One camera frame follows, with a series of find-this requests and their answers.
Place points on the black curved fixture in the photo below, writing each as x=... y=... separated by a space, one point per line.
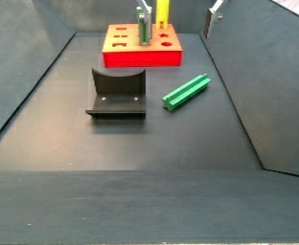
x=120 y=95

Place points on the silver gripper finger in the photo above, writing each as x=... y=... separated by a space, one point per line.
x=211 y=17
x=145 y=8

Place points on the red shape-sorter block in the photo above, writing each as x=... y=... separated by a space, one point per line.
x=121 y=51

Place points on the green pentagon-head peg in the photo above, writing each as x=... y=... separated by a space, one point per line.
x=144 y=25

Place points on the green star-profile bar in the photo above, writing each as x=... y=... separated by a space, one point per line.
x=184 y=92

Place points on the yellow rounded peg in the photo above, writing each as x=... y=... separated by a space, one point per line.
x=161 y=13

